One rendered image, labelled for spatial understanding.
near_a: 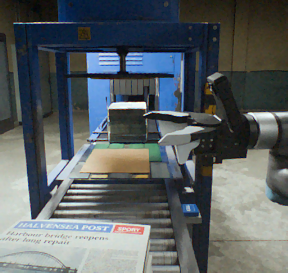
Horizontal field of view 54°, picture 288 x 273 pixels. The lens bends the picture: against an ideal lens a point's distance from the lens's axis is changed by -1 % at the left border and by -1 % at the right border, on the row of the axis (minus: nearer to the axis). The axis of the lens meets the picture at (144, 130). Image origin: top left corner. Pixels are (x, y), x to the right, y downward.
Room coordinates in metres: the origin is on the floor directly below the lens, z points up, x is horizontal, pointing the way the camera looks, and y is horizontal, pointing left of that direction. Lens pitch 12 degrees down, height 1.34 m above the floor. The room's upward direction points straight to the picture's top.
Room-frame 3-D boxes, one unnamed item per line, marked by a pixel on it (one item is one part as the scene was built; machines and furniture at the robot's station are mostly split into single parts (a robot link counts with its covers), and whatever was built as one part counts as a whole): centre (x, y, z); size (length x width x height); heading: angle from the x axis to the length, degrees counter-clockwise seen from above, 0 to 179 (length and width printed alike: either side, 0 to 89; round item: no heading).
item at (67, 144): (2.00, 0.57, 0.77); 0.09 x 0.09 x 1.55; 0
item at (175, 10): (1.70, 0.13, 1.65); 0.60 x 0.45 x 0.20; 90
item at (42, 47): (1.70, 0.13, 1.50); 0.94 x 0.68 x 0.10; 90
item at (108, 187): (1.27, 0.13, 0.78); 0.47 x 0.05 x 0.05; 90
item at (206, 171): (1.34, -0.31, 1.05); 0.05 x 0.05 x 0.45; 0
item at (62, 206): (1.08, 0.13, 0.78); 0.47 x 0.05 x 0.05; 90
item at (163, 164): (1.70, 0.13, 0.75); 0.70 x 0.65 x 0.10; 0
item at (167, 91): (4.41, 0.09, 1.04); 1.51 x 1.30 x 2.07; 0
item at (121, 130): (2.27, 0.13, 0.93); 0.38 x 0.30 x 0.26; 0
